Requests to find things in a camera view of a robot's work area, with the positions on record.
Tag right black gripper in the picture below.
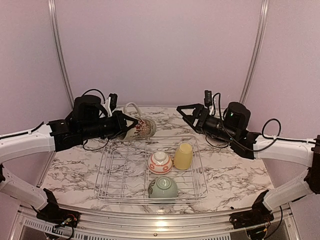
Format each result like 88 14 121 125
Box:
177 103 238 143

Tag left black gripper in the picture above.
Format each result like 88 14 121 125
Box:
79 109 139 141

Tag tall shell patterned mug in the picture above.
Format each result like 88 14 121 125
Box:
117 102 157 141

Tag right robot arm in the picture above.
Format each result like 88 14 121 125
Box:
176 102 320 224

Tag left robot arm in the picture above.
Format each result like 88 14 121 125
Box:
0 90 138 223

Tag yellow ceramic cup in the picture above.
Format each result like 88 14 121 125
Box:
173 142 193 171

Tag white red patterned teacup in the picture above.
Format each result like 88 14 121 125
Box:
147 151 173 175

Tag pale green ceramic bowl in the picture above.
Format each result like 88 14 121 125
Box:
147 175 179 198

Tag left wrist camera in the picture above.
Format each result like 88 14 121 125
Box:
103 93 118 117

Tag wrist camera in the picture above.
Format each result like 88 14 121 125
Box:
204 90 216 116
103 93 118 117

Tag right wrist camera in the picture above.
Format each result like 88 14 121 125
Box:
204 90 216 116

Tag white wire dish rack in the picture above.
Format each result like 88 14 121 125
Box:
93 135 208 205

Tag aluminium front table rail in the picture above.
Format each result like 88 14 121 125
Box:
9 205 301 240

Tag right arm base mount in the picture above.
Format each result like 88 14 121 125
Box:
229 190 275 229

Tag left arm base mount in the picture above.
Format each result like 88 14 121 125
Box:
34 188 80 228

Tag left aluminium frame post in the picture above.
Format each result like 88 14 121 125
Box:
48 0 74 108

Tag aluminium frame post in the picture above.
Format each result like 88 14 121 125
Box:
239 0 270 105
48 0 74 108

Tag right aluminium frame post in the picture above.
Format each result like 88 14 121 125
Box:
239 0 270 105

